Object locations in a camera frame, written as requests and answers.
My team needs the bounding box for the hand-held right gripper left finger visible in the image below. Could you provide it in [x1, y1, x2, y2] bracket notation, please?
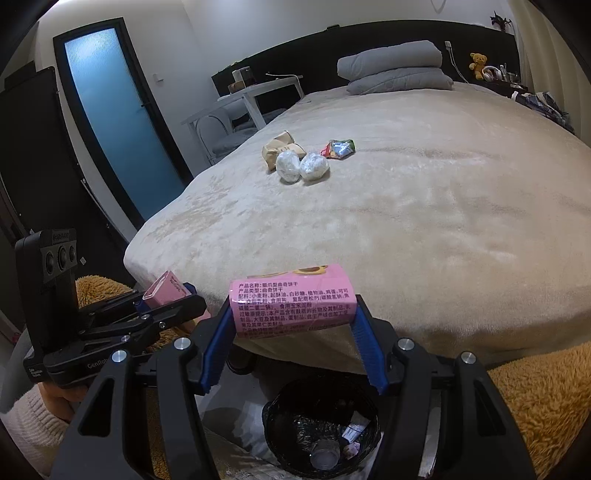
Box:
[50, 295, 234, 480]

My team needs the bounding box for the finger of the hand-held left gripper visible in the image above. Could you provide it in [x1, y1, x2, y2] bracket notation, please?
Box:
[81, 295, 207, 356]
[78, 281, 197, 331]

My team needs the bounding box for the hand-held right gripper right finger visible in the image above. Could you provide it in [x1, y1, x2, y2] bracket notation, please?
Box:
[351, 295, 539, 480]

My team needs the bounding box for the small pink snack carton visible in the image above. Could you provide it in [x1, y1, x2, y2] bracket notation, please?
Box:
[141, 271, 192, 310]

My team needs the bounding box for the pink cookie box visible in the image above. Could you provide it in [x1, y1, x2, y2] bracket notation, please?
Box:
[229, 263, 358, 340]

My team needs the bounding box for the black bagged trash bin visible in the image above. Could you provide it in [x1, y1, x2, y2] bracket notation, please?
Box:
[262, 376, 384, 478]

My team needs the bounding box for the white plastic ball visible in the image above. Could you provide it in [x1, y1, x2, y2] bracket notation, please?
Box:
[276, 151, 302, 184]

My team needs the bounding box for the green red snack wrapper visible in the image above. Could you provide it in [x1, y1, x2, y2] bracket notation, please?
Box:
[322, 138, 356, 160]

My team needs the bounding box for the brown paper bag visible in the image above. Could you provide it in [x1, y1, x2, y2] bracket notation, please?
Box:
[262, 131, 308, 171]

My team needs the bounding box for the person's left forearm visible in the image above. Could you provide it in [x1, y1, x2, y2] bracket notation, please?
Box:
[0, 383, 70, 480]

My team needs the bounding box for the person's left hand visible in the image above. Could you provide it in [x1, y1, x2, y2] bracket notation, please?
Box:
[39, 383, 88, 423]

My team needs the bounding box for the black wardrobe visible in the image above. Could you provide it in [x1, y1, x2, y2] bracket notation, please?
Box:
[0, 67, 134, 333]

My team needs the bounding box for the yellow fuzzy rug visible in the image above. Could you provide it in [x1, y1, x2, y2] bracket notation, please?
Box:
[74, 276, 591, 480]

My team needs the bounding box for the frosted glass door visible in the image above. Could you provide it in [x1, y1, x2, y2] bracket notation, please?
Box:
[53, 17, 195, 232]

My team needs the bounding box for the clear chair with grey cushion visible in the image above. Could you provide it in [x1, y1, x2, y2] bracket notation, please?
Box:
[196, 99, 287, 164]

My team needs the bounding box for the white table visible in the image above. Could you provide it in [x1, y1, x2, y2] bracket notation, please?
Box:
[181, 76, 305, 158]

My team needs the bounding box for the folded grey quilt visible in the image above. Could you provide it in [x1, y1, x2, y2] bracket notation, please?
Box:
[337, 40, 443, 79]
[347, 68, 454, 96]

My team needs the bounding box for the dark nightstand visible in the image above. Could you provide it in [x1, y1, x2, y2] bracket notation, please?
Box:
[480, 78, 529, 99]

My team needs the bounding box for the pile of patterned clothes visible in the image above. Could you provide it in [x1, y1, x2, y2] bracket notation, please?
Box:
[510, 91, 575, 134]

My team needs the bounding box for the black headboard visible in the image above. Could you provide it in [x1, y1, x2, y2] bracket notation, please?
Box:
[211, 18, 520, 100]

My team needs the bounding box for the cream curtain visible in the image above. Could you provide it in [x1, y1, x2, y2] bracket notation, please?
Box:
[505, 0, 591, 144]

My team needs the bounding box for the white charger cable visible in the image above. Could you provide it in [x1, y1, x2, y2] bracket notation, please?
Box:
[447, 46, 469, 84]

